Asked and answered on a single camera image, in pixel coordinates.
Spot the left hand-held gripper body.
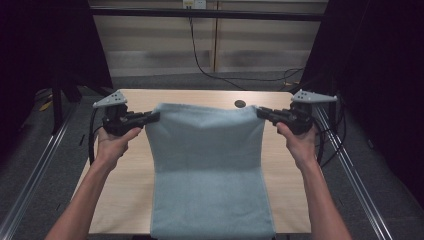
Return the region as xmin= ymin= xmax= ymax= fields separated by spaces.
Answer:
xmin=92 ymin=89 xmax=136 ymax=137

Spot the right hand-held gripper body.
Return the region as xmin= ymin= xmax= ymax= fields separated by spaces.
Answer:
xmin=283 ymin=89 xmax=338 ymax=136

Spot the light blue towel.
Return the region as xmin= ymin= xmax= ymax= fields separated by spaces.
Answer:
xmin=144 ymin=102 xmax=277 ymax=240

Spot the person's left hand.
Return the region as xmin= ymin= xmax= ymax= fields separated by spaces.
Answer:
xmin=95 ymin=126 xmax=143 ymax=172

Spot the person's right hand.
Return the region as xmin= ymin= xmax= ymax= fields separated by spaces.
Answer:
xmin=275 ymin=121 xmax=319 ymax=169

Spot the black metal stand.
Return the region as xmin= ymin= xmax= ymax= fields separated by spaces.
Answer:
xmin=51 ymin=74 xmax=65 ymax=136
xmin=327 ymin=74 xmax=338 ymax=132

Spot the small yellow object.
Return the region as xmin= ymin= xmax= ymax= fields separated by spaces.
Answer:
xmin=38 ymin=99 xmax=54 ymax=112

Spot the black curtain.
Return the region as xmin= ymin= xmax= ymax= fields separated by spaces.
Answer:
xmin=0 ymin=0 xmax=114 ymax=168
xmin=299 ymin=0 xmax=424 ymax=208

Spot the black horizontal metal bar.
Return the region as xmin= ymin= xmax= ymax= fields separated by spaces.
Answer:
xmin=89 ymin=7 xmax=325 ymax=22

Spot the black floor cable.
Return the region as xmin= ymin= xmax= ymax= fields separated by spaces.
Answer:
xmin=278 ymin=67 xmax=305 ymax=92

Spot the bundle of black floor cables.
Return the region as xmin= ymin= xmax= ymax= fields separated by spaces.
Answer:
xmin=319 ymin=93 xmax=348 ymax=169

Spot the long black wall cable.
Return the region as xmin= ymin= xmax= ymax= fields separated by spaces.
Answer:
xmin=187 ymin=7 xmax=248 ymax=92

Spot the metal floor rail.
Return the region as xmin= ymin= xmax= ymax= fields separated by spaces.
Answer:
xmin=313 ymin=103 xmax=396 ymax=240
xmin=0 ymin=106 xmax=79 ymax=240

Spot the white wall outlet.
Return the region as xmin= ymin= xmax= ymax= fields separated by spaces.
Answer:
xmin=182 ymin=0 xmax=208 ymax=10

